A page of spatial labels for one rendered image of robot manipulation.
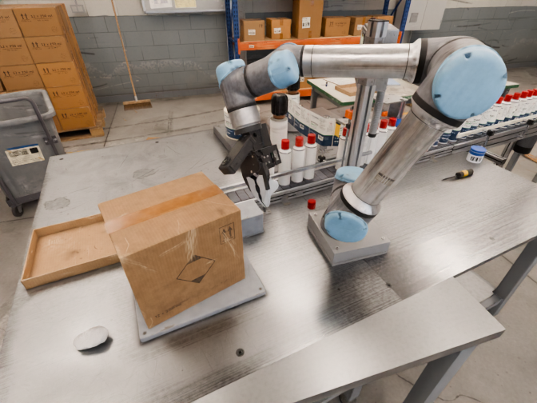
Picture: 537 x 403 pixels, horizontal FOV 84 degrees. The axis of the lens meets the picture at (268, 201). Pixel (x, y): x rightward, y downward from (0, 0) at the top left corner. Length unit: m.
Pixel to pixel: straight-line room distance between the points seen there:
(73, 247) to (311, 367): 0.90
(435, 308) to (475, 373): 1.02
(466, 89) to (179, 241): 0.66
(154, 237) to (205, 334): 0.31
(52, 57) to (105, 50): 1.51
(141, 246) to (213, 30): 5.04
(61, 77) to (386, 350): 4.07
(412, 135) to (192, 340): 0.73
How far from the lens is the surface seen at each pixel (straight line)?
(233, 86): 0.75
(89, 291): 1.10
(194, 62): 5.62
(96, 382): 0.92
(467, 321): 1.06
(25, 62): 4.32
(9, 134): 2.94
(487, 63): 0.68
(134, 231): 0.78
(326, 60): 0.81
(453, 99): 0.67
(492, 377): 2.07
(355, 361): 0.88
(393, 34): 1.15
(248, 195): 1.25
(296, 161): 1.27
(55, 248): 1.31
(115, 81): 5.72
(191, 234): 0.75
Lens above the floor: 1.59
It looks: 36 degrees down
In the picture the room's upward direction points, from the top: straight up
